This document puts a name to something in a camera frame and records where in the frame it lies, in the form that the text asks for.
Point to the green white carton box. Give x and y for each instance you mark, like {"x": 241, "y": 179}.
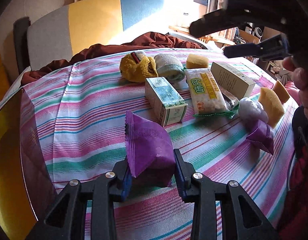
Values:
{"x": 169, "y": 107}

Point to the small orange sponge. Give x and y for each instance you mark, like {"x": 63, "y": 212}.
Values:
{"x": 281, "y": 92}

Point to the yellow knitted sock bundle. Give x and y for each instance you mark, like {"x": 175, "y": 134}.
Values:
{"x": 137, "y": 67}

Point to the beige carton box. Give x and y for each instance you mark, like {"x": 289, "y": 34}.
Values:
{"x": 232, "y": 80}

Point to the maroon blanket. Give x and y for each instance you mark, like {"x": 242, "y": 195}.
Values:
{"x": 148, "y": 40}

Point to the rice cracker packet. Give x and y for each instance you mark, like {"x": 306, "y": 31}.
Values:
{"x": 208, "y": 98}

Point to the gold tin box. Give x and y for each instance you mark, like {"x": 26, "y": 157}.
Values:
{"x": 26, "y": 189}

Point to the purple snack packet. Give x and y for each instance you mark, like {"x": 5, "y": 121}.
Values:
{"x": 260, "y": 135}
{"x": 149, "y": 152}

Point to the grey sock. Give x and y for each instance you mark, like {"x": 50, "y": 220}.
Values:
{"x": 170, "y": 67}

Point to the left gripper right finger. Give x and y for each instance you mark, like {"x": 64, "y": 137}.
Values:
{"x": 240, "y": 216}

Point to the pink small packet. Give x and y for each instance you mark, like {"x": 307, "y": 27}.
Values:
{"x": 266, "y": 82}

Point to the person's hand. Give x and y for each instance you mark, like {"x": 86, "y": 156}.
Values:
{"x": 300, "y": 78}

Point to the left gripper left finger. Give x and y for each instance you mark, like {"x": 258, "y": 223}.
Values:
{"x": 66, "y": 217}

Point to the striped bed sheet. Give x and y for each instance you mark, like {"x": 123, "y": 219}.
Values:
{"x": 80, "y": 117}

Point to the white plastic bag ball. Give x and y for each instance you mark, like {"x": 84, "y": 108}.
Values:
{"x": 252, "y": 110}

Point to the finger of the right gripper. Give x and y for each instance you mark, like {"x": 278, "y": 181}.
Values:
{"x": 215, "y": 21}
{"x": 271, "y": 49}

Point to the black rolled mat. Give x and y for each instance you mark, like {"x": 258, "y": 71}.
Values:
{"x": 20, "y": 29}

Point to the grey yellow blue headboard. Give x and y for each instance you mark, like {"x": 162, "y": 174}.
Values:
{"x": 68, "y": 30}

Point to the large yellow sponge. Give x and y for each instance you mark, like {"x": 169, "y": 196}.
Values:
{"x": 271, "y": 105}

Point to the yellow sponge cube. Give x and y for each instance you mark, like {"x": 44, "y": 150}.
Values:
{"x": 196, "y": 61}

